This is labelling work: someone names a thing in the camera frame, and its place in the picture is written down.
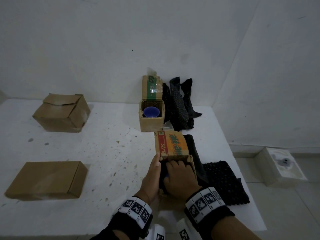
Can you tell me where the person's right forearm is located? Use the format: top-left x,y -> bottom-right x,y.
184,205 -> 263,240

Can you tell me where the blue bowl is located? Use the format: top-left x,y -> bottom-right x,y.
143,106 -> 160,119

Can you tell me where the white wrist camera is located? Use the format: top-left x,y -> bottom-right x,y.
146,223 -> 166,240
176,218 -> 201,240

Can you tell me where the large black bubble wrap sheet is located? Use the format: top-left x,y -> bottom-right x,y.
200,160 -> 250,206

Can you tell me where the marker-printed left wristband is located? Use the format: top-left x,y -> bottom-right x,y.
118,196 -> 153,229

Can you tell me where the open brown cardboard box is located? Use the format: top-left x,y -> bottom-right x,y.
139,75 -> 166,133

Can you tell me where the closed tall cardboard box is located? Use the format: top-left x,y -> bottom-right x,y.
32,93 -> 91,133

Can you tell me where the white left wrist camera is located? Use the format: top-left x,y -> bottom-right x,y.
146,223 -> 166,240

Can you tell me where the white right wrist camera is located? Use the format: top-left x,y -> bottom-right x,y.
176,218 -> 201,240

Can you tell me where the person's right hand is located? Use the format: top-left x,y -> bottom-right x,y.
162,160 -> 202,201

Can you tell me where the person's left hand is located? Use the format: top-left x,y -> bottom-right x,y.
136,153 -> 162,205

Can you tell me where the smooth black wrap sheet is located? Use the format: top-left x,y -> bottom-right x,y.
183,134 -> 210,186

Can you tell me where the person's left forearm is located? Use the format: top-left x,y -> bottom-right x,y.
90,212 -> 153,240

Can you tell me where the printed orange cardboard box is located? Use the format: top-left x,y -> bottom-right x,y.
154,130 -> 200,212

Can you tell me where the marker-printed right wristband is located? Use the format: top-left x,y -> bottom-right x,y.
184,187 -> 226,224

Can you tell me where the marker-printed wristband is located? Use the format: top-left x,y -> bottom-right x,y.
184,187 -> 226,224
118,196 -> 153,229

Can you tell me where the flat closed cardboard box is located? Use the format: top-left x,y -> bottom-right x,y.
4,161 -> 88,201

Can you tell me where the white floor fixture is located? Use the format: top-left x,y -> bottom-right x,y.
255,147 -> 308,187

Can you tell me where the black bubble wrap bundle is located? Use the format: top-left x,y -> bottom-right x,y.
158,159 -> 175,194

